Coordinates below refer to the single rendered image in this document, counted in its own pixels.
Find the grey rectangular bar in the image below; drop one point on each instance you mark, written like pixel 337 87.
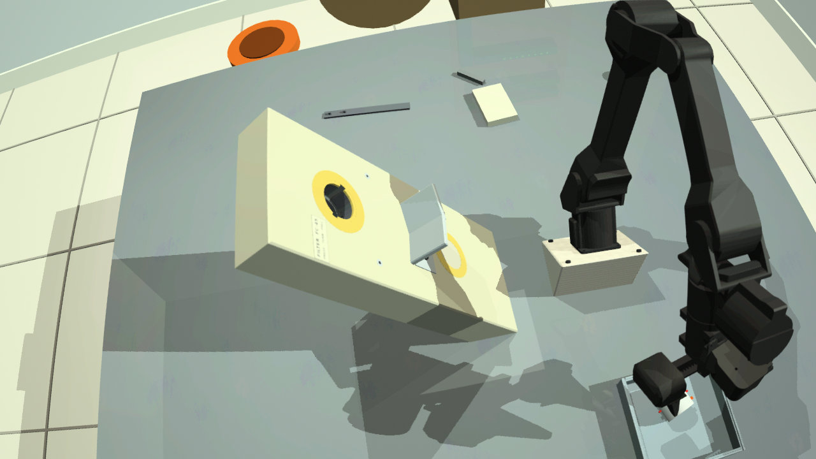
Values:
pixel 470 76

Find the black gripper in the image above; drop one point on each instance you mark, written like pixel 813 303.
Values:
pixel 663 381

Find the white cylinder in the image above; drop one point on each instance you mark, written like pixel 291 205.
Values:
pixel 685 403

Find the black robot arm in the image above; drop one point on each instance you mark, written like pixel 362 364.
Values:
pixel 721 217

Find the grey flat bar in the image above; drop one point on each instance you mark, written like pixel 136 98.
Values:
pixel 367 110

